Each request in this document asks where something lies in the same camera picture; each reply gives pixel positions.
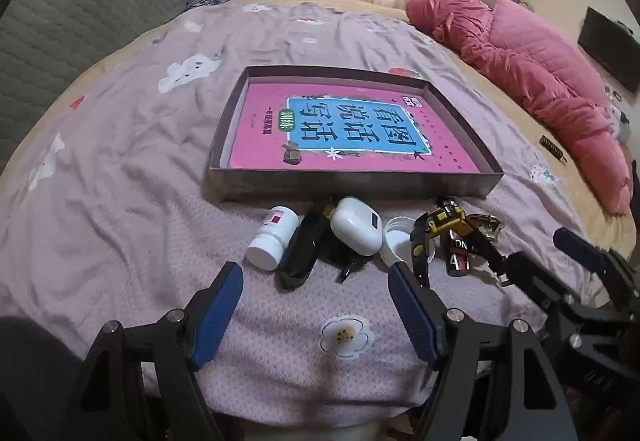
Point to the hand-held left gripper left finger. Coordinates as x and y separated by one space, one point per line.
220 311

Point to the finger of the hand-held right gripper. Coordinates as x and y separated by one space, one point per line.
535 281
575 243

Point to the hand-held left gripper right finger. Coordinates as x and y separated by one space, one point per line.
412 316

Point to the gold metal trinket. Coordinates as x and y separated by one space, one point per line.
487 226

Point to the red and black lighter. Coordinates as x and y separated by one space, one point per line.
457 256

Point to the white pill bottle red label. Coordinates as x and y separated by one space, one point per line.
270 241

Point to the black faceted crystal-shaped case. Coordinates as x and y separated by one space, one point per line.
302 251

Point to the yellow and black watch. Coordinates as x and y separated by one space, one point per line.
445 218

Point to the white earbuds case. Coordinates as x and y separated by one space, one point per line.
355 223

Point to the shallow grey cardboard box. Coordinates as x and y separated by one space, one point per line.
350 186

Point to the white bottle cap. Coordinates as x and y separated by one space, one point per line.
397 236

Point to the dark rectangular label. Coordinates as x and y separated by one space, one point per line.
552 150

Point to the purple printed blanket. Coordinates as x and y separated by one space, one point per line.
125 196

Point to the pink and blue book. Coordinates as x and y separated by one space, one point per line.
260 131

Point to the pink quilt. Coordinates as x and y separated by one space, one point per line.
525 66

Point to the black television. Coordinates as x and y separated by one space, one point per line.
610 48

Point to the dark floral cloth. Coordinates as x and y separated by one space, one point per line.
210 0

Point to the grey quilted headboard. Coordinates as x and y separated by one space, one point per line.
90 21

